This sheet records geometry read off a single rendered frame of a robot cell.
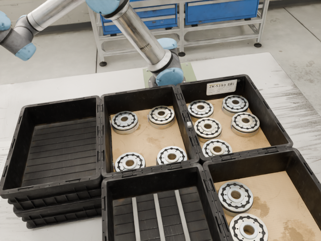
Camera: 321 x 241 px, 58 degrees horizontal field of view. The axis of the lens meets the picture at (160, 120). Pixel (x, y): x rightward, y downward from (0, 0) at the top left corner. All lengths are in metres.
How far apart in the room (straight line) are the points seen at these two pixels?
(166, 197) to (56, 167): 0.41
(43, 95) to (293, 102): 1.26
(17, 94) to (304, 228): 1.45
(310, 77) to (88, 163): 2.37
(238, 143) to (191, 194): 0.27
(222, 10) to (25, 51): 2.19
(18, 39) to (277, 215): 1.05
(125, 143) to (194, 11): 2.07
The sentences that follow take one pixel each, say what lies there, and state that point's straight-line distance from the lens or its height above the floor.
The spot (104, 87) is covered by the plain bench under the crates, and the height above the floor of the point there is 0.70.
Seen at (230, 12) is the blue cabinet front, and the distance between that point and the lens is 3.07.
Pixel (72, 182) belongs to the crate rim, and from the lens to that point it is 0.90.
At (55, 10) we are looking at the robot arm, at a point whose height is 1.19.
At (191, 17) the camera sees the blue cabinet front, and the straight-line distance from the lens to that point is 2.98.
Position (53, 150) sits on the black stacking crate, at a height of 0.83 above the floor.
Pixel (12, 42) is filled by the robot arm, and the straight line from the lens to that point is 1.20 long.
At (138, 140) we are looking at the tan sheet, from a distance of 1.08.
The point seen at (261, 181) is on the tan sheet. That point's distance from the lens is 0.99.
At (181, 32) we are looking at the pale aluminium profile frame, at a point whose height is 0.26.
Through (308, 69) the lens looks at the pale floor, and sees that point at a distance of 3.11.
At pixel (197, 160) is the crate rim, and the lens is 0.89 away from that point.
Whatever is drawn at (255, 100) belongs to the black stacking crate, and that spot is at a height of 0.90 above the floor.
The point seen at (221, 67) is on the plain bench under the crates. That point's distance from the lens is 1.68.
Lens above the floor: 1.63
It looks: 44 degrees down
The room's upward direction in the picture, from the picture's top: 4 degrees counter-clockwise
